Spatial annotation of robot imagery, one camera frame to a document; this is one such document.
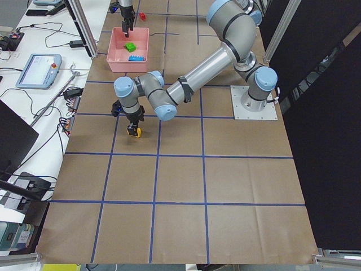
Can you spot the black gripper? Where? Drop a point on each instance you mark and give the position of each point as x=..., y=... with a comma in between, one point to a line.
x=134, y=116
x=126, y=12

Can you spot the yellow building block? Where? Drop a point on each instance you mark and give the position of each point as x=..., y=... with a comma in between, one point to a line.
x=137, y=132

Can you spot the green building block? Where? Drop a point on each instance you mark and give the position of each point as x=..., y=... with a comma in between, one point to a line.
x=130, y=47

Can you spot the red building block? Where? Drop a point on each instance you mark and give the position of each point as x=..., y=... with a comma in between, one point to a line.
x=142, y=16

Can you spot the blue building block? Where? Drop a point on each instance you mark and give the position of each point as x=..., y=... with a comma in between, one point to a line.
x=136, y=58

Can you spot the pink plastic box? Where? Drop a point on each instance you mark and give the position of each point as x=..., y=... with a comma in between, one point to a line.
x=128, y=54

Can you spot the black power adapter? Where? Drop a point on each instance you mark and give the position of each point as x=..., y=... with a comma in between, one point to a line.
x=76, y=44

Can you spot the metal rod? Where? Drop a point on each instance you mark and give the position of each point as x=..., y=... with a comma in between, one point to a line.
x=41, y=113

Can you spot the teach pendant tablet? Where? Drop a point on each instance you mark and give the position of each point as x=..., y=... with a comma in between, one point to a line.
x=47, y=2
x=40, y=71

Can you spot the black monitor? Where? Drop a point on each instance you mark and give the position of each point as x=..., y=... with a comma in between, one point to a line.
x=17, y=138

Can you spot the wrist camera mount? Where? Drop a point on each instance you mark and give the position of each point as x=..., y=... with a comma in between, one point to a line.
x=116, y=108
x=113, y=7

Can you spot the aluminium frame post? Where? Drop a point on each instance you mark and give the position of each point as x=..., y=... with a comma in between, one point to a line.
x=78, y=16
x=283, y=24

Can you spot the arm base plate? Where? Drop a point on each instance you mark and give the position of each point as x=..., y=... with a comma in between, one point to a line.
x=246, y=108

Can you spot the left aluminium frame post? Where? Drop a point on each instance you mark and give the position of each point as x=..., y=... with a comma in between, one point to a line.
x=283, y=24

